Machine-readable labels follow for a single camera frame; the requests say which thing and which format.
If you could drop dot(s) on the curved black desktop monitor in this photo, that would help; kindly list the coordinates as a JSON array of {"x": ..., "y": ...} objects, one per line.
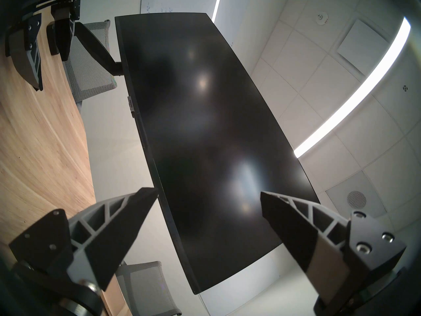
[{"x": 204, "y": 137}]

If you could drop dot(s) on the white smoke detector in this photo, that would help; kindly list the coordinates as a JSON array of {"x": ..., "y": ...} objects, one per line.
[{"x": 322, "y": 18}]

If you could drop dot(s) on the glass wall whiteboard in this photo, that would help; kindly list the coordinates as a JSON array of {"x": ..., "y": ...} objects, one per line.
[{"x": 177, "y": 1}]

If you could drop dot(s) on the grey mesh office chair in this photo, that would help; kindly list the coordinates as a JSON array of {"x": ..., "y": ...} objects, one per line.
[
  {"x": 148, "y": 285},
  {"x": 90, "y": 78}
]

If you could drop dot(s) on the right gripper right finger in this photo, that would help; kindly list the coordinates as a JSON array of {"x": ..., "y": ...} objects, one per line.
[{"x": 306, "y": 239}]

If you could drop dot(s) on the square ceiling access panel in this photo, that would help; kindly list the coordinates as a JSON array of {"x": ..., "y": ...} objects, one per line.
[{"x": 361, "y": 45}]

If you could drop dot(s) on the ceiling light strip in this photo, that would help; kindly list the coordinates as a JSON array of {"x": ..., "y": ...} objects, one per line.
[
  {"x": 217, "y": 4},
  {"x": 358, "y": 85}
]

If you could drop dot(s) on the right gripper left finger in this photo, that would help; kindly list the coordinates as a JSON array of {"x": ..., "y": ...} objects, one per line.
[{"x": 108, "y": 233}]

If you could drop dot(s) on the round ceiling speaker grille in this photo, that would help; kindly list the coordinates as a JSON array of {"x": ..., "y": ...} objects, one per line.
[{"x": 356, "y": 199}]

